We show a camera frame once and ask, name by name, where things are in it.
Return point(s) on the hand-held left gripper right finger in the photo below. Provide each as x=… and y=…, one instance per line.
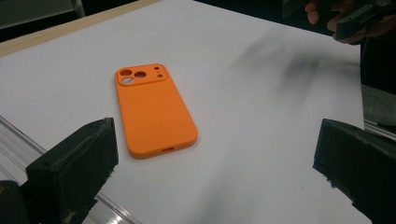
x=361, y=165

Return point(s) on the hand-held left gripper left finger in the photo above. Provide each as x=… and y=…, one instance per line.
x=71, y=168

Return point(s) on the clear plastic tray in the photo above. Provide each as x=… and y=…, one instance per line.
x=18, y=146

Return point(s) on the orange phone case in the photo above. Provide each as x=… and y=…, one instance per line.
x=155, y=115

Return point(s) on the aluminium rail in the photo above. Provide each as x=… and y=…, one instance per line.
x=381, y=127

